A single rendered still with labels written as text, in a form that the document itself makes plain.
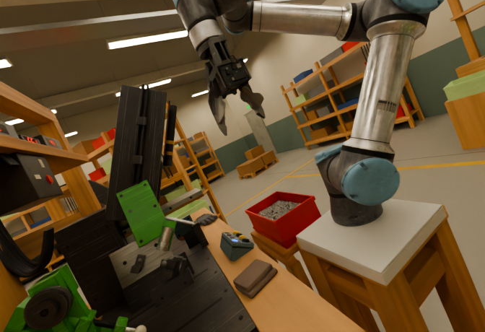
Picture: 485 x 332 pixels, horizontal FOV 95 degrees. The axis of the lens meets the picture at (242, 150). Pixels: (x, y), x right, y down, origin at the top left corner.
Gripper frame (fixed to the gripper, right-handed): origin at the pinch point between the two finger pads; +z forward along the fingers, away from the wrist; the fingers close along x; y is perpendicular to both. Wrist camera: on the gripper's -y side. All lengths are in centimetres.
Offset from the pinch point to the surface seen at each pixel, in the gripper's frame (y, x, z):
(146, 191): -39.5, -29.9, 5.9
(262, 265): -5.9, -9.9, 36.2
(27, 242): -55, -74, 4
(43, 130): -114, -72, -52
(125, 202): -39, -38, 6
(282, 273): -2.5, -6.7, 39.2
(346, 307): -12, 11, 70
